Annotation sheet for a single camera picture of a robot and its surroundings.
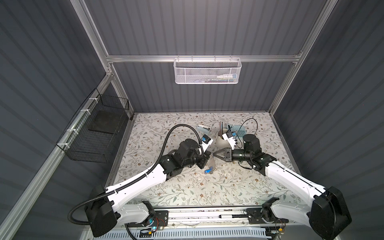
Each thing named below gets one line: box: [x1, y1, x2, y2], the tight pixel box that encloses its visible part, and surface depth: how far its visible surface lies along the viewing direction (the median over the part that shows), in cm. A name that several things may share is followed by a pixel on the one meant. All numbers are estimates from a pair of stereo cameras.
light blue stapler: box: [196, 124, 211, 135], surface depth 111 cm
